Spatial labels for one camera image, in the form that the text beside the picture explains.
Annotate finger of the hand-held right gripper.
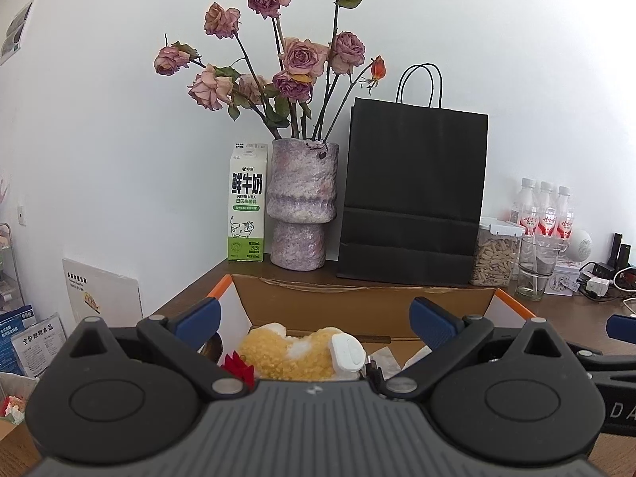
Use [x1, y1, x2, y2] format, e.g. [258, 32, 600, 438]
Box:
[605, 314, 636, 342]
[566, 343, 636, 374]

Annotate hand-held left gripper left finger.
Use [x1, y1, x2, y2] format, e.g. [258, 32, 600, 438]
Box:
[64, 298, 249, 401]

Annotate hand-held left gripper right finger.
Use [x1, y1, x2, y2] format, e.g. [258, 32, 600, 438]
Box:
[382, 297, 570, 401]

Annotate orange red cardboard box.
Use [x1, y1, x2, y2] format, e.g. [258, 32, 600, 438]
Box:
[199, 273, 538, 383]

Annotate yellow white plush toy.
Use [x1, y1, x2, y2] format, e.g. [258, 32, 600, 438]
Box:
[237, 322, 368, 383]

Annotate clear seed container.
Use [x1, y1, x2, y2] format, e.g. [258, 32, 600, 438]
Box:
[469, 217, 526, 287]

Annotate crumpled white tissue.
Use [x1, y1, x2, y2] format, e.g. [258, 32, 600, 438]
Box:
[368, 344, 434, 374]

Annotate red fringed ornament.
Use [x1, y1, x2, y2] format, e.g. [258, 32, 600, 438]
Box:
[220, 351, 256, 388]

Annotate floral tin box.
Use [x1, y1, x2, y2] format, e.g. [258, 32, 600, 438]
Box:
[544, 260, 580, 297]

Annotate black upright device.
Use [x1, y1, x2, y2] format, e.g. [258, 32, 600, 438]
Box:
[611, 232, 633, 267]

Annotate white round speaker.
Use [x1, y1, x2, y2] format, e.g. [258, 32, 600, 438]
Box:
[568, 229, 593, 264]

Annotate clear glass cup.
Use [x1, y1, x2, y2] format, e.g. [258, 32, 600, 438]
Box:
[515, 235, 562, 302]

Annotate water bottle red label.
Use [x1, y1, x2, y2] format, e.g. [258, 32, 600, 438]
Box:
[554, 186, 578, 239]
[535, 181, 558, 237]
[512, 177, 541, 237]

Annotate black paper bag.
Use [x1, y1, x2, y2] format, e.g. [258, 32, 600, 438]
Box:
[336, 63, 489, 288]

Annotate white green milk carton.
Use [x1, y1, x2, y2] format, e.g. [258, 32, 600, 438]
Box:
[227, 142, 270, 262]

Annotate purple stone vase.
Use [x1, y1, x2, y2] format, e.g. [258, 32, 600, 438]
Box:
[266, 138, 341, 272]

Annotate blue white booklet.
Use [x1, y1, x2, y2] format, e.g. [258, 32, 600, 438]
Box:
[0, 305, 68, 379]

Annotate bunch of dried roses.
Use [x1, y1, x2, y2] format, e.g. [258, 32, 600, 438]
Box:
[153, 0, 388, 142]

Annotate white charging cable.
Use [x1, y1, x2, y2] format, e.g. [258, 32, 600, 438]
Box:
[613, 268, 636, 315]

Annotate chargers and cables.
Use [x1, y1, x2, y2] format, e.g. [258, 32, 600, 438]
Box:
[576, 263, 604, 303]

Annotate wall poster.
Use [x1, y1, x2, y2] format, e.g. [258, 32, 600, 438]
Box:
[0, 0, 41, 66]

